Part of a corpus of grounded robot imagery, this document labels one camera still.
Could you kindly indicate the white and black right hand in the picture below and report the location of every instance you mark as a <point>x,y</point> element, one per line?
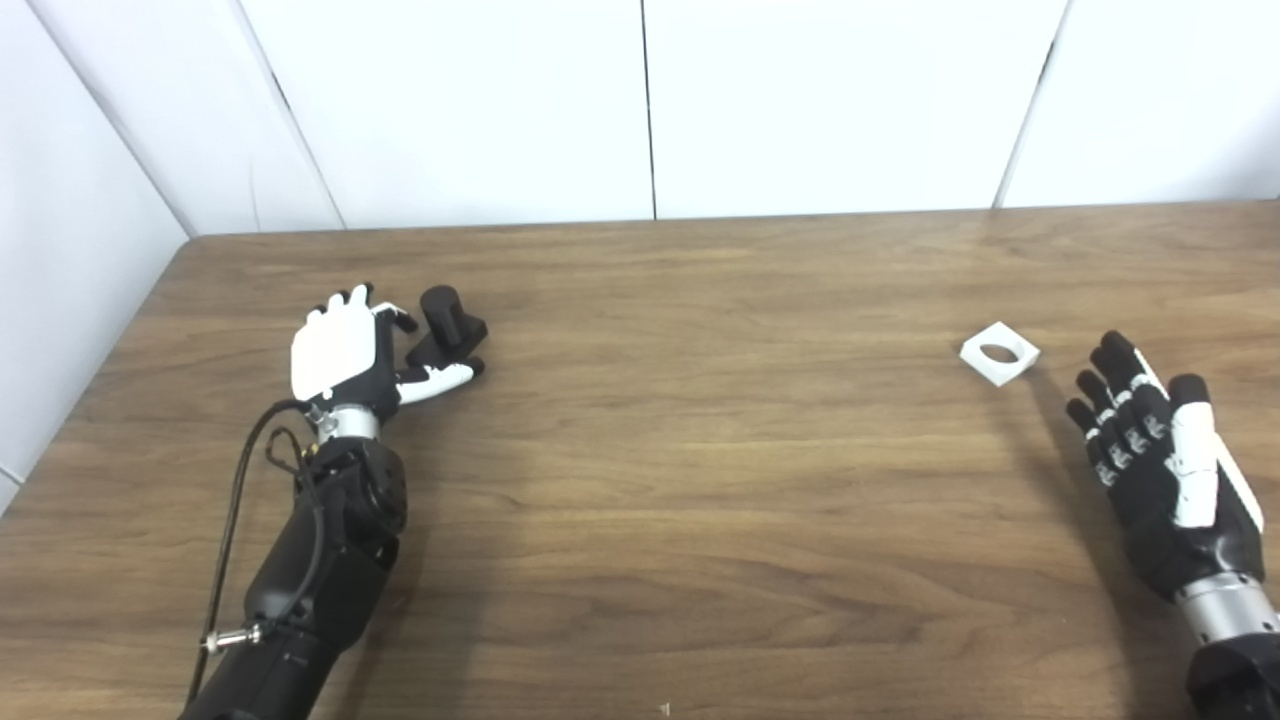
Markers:
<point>1170,520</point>

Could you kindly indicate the white and black left hand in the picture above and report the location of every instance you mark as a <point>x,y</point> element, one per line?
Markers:
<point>335,350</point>

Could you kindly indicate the black peg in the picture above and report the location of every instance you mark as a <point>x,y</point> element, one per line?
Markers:
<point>440,310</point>

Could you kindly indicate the white square piece with hole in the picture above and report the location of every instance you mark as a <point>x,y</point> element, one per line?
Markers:
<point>1000,373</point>

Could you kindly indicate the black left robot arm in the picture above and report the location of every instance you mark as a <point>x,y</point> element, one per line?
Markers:
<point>320,580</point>

